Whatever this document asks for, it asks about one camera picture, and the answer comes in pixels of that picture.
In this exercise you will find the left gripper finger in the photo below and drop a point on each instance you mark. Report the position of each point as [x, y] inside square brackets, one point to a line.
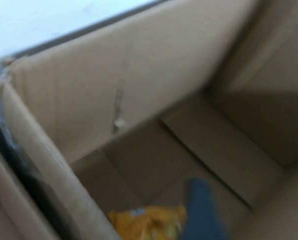
[204, 212]

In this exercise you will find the cardboard box with white label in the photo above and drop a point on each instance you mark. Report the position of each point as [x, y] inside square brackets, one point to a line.
[164, 87]

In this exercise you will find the orange foil snack packet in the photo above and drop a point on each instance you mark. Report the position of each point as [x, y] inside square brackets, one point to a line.
[144, 225]

